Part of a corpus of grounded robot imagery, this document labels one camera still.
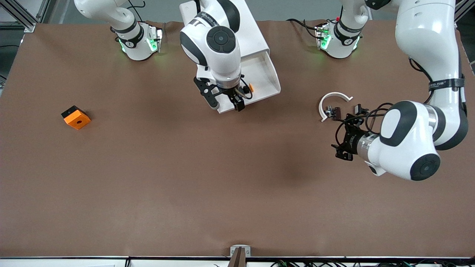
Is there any cream cabinet drawer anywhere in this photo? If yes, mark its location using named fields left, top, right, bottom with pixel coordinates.
left=216, top=49, right=281, bottom=114

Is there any white drawer cabinet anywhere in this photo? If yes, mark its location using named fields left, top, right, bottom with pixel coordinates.
left=179, top=0, right=270, bottom=71

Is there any brown small clip component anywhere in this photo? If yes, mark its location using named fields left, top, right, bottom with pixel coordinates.
left=324, top=106, right=342, bottom=122

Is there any white curved plastic arc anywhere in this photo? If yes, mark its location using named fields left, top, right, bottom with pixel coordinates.
left=318, top=92, right=353, bottom=123

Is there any brown table cover sheet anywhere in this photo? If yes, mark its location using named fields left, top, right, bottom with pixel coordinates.
left=0, top=19, right=475, bottom=258

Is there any orange block with black side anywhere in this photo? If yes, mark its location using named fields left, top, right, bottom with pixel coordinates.
left=61, top=105, right=91, bottom=130

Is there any black cable on table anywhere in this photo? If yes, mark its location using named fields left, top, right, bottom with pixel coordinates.
left=286, top=18, right=321, bottom=39

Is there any black cable bundle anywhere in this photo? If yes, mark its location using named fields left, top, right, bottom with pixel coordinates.
left=270, top=260, right=475, bottom=267

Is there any aluminium frame post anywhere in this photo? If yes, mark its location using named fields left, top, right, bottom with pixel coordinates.
left=455, top=0, right=475, bottom=23
left=0, top=0, right=50, bottom=33

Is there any white table edge rail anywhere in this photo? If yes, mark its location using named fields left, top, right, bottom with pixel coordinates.
left=0, top=256, right=475, bottom=267

